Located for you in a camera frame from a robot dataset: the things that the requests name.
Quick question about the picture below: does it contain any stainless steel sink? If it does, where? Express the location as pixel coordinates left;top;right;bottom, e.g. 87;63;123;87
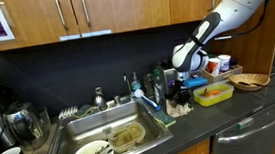
34;95;176;154

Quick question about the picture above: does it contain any tan round vegetable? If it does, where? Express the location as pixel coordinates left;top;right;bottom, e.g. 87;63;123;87
200;87;211;99

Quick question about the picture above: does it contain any green cloth sponge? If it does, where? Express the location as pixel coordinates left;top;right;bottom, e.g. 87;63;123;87
72;103;97;120

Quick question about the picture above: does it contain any thin chrome tap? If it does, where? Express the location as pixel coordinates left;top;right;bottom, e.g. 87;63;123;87
122;72;133;95

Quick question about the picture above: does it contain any chrome faucet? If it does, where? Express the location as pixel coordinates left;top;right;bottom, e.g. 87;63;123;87
91;86;108;112

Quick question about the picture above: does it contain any stainless steel dishwasher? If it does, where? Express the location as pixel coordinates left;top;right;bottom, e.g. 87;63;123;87
206;98;275;154

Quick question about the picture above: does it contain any wooden crate box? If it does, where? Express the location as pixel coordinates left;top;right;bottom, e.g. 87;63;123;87
201;62;245;85

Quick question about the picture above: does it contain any white blue dish brush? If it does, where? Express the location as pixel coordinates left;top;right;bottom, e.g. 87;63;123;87
133;86;163;114

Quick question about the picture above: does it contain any woven wicker basket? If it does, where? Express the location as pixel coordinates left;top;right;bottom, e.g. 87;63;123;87
228;70;272;94

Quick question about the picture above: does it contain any white cup red print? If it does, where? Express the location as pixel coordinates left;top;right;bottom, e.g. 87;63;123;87
206;57;223;78

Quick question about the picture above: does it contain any clear bottle green cap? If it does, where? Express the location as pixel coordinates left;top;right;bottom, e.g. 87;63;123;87
152;68;166;106

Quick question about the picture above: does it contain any wooden cabinet side panel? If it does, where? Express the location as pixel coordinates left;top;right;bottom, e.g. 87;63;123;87
204;0;275;81

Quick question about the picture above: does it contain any blue soap pump bottle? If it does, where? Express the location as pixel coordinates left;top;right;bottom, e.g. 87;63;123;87
129;71;143;92

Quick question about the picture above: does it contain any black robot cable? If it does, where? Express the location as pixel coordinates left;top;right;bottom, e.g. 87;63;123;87
210;0;275;42

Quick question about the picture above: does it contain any white cup blue print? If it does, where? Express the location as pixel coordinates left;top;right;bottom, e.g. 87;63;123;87
217;53;233;73

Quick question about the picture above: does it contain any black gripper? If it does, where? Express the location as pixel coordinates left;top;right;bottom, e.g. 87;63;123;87
168;69;194;108

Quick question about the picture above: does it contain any yellow-green plastic food container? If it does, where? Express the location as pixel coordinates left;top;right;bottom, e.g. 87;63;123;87
191;80;236;109

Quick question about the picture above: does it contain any brown paper towel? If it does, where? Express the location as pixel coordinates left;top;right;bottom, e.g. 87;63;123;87
165;96;195;120

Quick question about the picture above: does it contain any clear glass cup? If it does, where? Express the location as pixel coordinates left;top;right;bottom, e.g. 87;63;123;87
34;106;52;134

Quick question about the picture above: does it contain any green yellow sponge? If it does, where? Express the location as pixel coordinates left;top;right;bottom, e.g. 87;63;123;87
151;108;177;130

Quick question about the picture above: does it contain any silver toaster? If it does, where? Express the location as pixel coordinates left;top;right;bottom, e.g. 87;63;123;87
157;56;205;98

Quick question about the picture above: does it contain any white cabinet label strip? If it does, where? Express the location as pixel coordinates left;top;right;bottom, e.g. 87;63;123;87
80;29;112;39
59;33;81;42

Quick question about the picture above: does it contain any black jar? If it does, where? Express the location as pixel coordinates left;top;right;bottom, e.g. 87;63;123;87
228;56;239;70

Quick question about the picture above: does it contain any orange carrot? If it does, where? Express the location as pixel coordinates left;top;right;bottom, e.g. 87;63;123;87
208;88;224;97

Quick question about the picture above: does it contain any clear dirty plastic container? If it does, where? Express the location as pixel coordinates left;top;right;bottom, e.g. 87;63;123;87
105;120;148;154

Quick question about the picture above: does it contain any white pronged rack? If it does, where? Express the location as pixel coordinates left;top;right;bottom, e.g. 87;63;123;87
57;105;80;121

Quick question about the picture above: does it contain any clear empty bottle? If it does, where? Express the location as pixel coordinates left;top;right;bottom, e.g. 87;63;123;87
142;72;156;99

